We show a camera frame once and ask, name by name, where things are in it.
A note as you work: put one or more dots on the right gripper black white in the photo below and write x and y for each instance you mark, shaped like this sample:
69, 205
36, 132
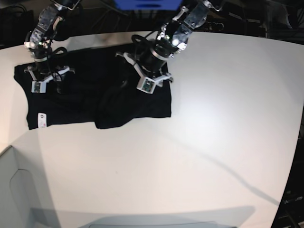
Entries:
42, 71

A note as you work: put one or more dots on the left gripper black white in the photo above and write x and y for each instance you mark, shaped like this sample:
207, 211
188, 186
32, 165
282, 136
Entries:
150, 63

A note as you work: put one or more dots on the black T-shirt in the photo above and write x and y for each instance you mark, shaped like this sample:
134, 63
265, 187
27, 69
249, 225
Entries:
101, 89

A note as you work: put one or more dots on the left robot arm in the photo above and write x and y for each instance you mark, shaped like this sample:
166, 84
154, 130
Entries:
172, 37

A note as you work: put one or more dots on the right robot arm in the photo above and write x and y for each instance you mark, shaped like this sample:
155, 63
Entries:
38, 43

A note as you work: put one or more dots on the blue box at top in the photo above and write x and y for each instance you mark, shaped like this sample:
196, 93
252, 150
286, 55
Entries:
147, 4

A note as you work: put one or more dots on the black equipment at right edge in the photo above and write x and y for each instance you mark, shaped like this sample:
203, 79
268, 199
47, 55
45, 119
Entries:
292, 210

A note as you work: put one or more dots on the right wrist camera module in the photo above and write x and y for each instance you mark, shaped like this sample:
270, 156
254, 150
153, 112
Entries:
38, 87

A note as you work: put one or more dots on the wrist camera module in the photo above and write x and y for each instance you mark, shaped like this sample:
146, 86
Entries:
146, 85
38, 87

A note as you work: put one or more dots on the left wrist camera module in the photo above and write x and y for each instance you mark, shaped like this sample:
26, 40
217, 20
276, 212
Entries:
146, 85

